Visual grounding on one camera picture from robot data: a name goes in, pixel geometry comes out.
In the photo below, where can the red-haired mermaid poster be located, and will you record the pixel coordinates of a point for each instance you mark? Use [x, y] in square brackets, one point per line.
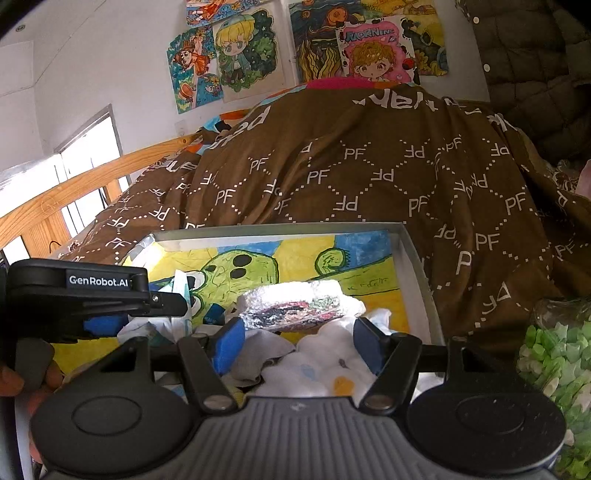
[217, 11]

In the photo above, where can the white muslin cloth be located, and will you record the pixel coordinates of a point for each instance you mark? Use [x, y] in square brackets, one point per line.
[323, 364]

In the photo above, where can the pink blond child poster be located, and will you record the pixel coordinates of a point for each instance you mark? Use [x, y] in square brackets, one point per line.
[376, 55]

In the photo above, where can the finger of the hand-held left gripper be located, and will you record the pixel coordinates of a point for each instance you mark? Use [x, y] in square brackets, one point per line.
[168, 302]
[104, 325]

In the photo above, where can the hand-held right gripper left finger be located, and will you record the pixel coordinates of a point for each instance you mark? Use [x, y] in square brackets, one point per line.
[228, 346]

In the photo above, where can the plain white cloth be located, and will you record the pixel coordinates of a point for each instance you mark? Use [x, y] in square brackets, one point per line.
[258, 355]

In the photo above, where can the person's left hand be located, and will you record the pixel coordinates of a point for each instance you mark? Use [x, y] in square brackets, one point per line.
[51, 376]

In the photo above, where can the white wall switch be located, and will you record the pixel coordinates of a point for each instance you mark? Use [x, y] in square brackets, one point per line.
[183, 128]

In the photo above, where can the dark sea goldfish poster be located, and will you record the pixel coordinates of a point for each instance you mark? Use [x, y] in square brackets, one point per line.
[318, 46]

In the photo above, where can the wooden bed rail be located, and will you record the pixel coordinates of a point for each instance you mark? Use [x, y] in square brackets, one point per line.
[69, 194]

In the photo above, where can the grey tray with cartoon drawing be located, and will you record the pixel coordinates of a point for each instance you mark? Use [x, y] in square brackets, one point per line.
[295, 254]

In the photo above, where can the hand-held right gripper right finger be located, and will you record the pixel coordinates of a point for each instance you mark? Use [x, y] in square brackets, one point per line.
[369, 346]

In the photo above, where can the brown quilted jacket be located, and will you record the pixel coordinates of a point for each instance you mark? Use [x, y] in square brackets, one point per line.
[531, 69]

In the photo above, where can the brown printed blanket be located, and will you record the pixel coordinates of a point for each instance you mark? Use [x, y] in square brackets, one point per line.
[369, 184]

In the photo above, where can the glass jar of green stars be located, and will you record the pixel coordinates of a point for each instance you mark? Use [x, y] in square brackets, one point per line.
[554, 360]

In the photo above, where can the white blue wipes pack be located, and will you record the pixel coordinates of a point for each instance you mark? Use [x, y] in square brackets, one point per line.
[182, 295]

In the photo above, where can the blond boy poster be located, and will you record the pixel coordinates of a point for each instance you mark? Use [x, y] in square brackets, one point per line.
[244, 55]

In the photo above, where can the window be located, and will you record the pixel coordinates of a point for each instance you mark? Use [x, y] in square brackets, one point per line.
[87, 138]

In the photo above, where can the orange-haired girl poster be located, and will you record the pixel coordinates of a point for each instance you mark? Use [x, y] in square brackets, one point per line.
[194, 69]

